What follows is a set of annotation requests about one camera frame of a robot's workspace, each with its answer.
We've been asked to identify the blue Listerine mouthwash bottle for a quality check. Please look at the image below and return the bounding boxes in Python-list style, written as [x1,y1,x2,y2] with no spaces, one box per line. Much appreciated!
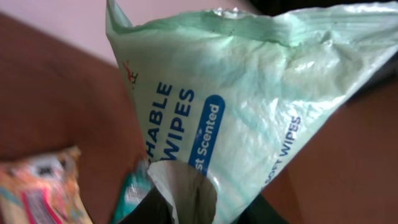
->
[111,161,153,224]

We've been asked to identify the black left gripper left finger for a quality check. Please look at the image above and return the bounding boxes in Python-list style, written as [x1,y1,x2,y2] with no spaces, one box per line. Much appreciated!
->
[119,187,174,224]

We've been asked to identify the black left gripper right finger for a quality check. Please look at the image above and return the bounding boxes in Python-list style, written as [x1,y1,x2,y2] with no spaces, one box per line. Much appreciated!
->
[238,194,288,224]

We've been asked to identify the orange snack bag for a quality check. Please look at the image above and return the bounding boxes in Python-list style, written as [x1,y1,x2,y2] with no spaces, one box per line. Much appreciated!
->
[1,146,93,224]

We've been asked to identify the green wet wipes pack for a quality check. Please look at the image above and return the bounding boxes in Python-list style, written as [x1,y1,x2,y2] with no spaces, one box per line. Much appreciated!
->
[106,1,397,223]

